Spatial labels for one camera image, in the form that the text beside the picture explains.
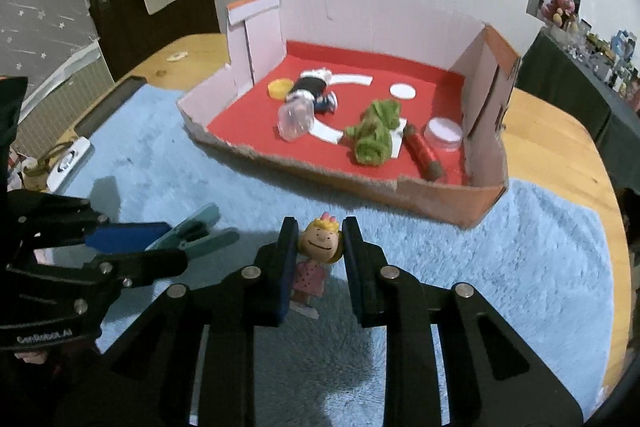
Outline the teal plastic clip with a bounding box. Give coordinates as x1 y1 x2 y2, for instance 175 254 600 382
145 203 241 260

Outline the white round jar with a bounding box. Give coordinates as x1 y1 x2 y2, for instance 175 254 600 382
424 117 466 152

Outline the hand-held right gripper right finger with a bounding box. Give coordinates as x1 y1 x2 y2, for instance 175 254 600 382
341 216 583 427

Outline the red tube brown end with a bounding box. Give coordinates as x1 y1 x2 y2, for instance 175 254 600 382
404 124 446 182

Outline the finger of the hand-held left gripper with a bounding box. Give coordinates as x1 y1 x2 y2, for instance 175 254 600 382
9 247 190 294
7 192 172 254

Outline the blond toy figure pink dress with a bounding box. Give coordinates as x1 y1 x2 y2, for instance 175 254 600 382
289 213 346 320

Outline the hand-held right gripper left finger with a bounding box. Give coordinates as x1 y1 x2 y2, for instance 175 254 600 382
95 216 301 427

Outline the blue fluffy mat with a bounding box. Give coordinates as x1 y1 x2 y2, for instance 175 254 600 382
65 84 616 427

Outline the clear plastic capsule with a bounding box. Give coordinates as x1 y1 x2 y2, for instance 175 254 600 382
276 99 316 142

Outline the pink rabbit plush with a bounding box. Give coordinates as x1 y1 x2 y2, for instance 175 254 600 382
540 0 581 30

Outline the black bottle white ruffle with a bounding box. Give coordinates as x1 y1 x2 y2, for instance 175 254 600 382
287 67 335 104

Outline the cluttered dark side table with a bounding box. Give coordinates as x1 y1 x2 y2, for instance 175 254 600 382
515 29 640 168

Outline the white rectangular device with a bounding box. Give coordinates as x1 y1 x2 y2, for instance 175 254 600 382
46 137 95 192

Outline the orange cardboard box red floor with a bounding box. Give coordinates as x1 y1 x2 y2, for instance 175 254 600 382
176 0 522 230

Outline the row of small trinkets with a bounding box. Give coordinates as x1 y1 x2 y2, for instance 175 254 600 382
550 19 640 112

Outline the dark-haired toy figure white base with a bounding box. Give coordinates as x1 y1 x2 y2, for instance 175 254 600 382
312 89 340 114

